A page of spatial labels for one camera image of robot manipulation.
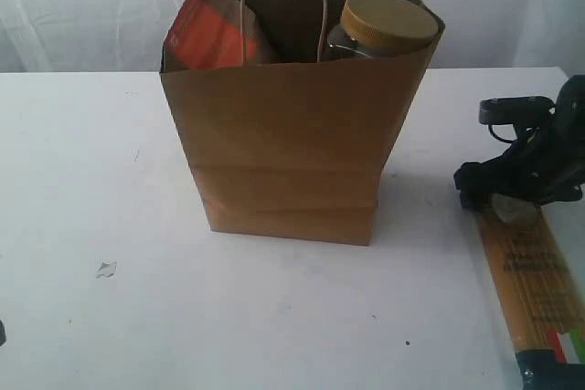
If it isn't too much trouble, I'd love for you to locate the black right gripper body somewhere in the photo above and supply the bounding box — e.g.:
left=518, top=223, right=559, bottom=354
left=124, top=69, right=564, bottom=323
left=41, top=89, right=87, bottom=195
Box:
left=486, top=75, right=584, bottom=206

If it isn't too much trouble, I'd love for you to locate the spaghetti packet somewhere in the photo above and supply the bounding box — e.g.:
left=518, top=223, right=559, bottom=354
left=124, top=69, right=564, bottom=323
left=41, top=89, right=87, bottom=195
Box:
left=476, top=195, right=584, bottom=365

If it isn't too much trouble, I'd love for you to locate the brown paper shopping bag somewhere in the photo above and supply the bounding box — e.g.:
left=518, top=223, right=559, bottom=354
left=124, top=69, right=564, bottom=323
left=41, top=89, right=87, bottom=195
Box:
left=160, top=0, right=445, bottom=246

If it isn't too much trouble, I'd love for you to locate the nut jar gold lid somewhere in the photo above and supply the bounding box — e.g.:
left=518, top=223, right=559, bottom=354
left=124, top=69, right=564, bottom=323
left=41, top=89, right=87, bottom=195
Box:
left=322, top=0, right=440, bottom=61

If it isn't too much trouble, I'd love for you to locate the brown kraft pouch orange label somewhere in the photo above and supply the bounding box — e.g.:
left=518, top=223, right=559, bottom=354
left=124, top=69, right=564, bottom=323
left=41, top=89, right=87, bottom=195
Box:
left=161, top=0, right=279, bottom=73

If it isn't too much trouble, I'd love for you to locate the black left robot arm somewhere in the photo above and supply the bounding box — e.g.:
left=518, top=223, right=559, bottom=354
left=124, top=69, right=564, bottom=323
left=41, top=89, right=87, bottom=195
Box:
left=0, top=321, right=6, bottom=346

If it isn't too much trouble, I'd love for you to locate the small torn paper scrap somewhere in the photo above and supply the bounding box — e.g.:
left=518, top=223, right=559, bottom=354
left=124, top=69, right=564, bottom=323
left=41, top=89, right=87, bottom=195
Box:
left=96, top=261, right=117, bottom=279

